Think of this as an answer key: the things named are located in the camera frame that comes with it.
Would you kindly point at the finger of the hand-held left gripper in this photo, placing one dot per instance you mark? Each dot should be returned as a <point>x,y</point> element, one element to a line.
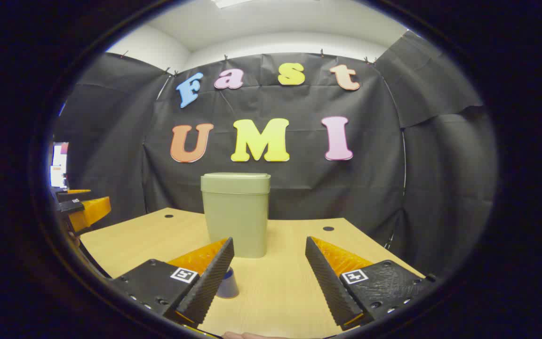
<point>90,212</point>
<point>71,197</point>

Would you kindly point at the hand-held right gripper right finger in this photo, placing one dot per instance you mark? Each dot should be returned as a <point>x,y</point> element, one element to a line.
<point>330,287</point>

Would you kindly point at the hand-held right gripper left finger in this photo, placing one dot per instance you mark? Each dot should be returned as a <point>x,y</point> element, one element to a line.
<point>210,282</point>

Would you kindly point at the blue silver pop can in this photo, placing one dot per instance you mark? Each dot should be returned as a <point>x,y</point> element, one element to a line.
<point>228,287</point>

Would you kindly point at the green desktop garbage bin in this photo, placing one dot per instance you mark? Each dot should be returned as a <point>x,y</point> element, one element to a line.
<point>235,212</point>

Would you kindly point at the wooden desktop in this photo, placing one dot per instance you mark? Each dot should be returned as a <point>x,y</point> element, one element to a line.
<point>275,292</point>

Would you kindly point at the computer monitor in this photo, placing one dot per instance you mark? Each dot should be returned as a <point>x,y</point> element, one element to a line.
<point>58,165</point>

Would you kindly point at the black backdrop cloth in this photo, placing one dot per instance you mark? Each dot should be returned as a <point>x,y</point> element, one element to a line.
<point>370,188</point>

